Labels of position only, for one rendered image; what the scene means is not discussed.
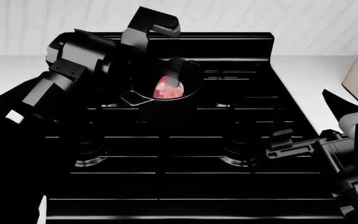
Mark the red frozen meat piece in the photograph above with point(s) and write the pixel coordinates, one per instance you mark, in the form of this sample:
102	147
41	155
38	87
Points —
166	91

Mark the round stove burner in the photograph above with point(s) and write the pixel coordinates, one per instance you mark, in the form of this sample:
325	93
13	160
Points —
89	151
239	151

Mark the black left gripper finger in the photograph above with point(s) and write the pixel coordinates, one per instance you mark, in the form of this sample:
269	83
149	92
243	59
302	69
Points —
174	74

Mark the black gas stove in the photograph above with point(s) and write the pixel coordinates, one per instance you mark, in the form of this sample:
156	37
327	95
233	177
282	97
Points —
197	186

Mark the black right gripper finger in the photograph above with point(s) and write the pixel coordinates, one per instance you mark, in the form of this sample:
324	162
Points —
291	151
282	138

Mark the black cooking pot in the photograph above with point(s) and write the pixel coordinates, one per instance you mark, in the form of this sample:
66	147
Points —
166	112

